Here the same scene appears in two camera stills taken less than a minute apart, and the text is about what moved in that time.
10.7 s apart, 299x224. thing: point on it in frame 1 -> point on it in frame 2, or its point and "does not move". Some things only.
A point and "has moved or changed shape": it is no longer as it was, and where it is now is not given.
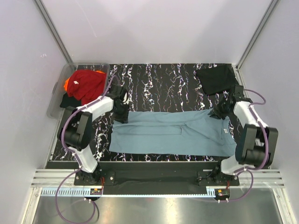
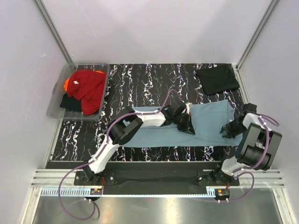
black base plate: [156, 174] does not move
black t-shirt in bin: [68, 101] does not move
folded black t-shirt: [217, 79] does not move
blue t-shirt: [195, 132] has moved or changed shape
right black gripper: [216, 112] -> [227, 128]
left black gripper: [124, 117] -> [187, 126]
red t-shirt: [87, 86] does not move
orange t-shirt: [65, 87] does not move
